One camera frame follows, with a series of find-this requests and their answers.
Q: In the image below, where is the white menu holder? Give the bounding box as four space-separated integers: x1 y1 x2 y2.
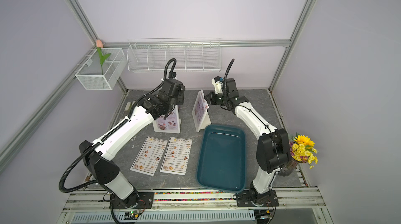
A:
152 106 181 134
192 90 211 132

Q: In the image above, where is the restaurant special menu sheet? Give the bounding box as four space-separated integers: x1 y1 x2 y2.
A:
156 112 179 131

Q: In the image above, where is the Dim Sum Inn menu sheet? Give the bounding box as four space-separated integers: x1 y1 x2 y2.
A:
130 137 168 176

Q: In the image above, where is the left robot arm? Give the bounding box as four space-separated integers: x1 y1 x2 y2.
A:
58 58 185 208

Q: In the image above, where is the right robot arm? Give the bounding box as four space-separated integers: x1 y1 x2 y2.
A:
204 59 290 207

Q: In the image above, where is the teal plastic tray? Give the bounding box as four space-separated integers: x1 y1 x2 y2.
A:
196 124 246 193

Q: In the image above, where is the pink artificial tulip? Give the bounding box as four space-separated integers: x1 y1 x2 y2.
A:
96 39 111 75

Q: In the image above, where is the yellow artificial flower bouquet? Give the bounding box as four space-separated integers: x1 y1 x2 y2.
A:
278 133 319 177

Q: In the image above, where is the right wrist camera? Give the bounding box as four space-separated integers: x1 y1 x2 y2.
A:
212 76 223 94

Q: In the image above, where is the white wire wall rack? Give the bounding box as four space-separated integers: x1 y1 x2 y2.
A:
127 38 221 72

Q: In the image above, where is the white mesh wall basket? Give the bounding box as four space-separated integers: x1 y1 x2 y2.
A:
75 48 127 90

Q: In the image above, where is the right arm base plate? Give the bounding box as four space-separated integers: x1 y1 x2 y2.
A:
233 189 279 207

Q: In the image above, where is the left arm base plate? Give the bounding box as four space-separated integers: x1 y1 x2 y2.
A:
110 191 155 209

